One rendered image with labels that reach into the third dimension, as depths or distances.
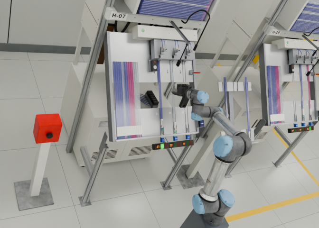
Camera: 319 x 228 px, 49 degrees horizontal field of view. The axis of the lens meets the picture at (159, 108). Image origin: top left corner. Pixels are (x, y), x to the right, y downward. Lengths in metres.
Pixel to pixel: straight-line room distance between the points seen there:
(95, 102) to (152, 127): 0.51
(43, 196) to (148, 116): 1.00
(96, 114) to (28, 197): 0.78
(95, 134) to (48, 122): 0.58
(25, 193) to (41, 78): 1.38
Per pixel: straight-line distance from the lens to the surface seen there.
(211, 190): 2.11
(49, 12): 3.87
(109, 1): 2.22
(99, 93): 2.75
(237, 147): 1.96
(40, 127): 2.17
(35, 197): 2.78
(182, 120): 2.55
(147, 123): 2.39
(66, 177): 2.93
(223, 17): 4.89
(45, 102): 3.49
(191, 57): 2.57
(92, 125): 2.58
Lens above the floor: 2.32
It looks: 37 degrees down
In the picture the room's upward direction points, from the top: 25 degrees clockwise
